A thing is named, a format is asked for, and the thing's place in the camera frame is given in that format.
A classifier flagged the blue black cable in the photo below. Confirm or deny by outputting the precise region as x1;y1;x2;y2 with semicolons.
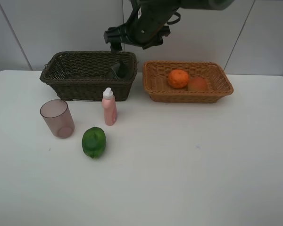
166;10;182;25

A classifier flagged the translucent purple plastic cup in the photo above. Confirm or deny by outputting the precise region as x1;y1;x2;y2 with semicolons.
40;99;75;138

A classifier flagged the dark brown wicker basket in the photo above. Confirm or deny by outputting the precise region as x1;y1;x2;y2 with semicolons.
40;51;137;101

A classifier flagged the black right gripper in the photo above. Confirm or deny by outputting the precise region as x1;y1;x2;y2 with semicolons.
104;22;170;53

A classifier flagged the green lime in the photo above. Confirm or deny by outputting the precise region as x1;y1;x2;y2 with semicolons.
82;127;107;159

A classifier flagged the pink bottle white cap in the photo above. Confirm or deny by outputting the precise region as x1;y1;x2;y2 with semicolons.
102;88;117;126

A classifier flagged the dark green pump bottle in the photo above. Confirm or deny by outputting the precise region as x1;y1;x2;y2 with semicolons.
105;61;129;80

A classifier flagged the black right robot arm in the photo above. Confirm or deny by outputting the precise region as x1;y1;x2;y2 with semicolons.
104;0;233;52

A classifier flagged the light brown wicker basket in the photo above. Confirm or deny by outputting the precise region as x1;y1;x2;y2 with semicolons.
143;61;233;103

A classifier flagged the red orange peach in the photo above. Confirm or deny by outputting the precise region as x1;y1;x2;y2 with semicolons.
187;77;208;92

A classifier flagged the orange tangerine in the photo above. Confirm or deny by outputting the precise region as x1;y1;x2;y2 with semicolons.
167;69;189;89

